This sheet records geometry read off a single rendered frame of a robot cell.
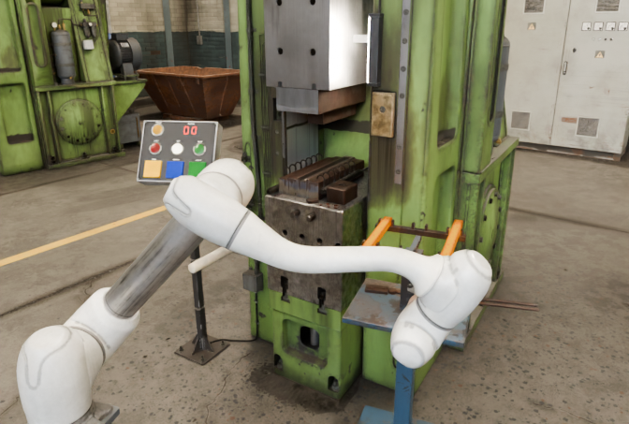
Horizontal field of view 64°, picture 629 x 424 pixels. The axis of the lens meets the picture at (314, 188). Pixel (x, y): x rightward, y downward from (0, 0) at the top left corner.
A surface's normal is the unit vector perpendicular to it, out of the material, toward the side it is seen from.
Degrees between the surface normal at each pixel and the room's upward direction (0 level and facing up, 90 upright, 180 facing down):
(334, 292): 90
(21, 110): 90
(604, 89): 90
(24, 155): 90
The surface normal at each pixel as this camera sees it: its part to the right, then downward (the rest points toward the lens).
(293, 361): -0.52, 0.26
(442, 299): -0.32, 0.37
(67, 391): 0.77, 0.17
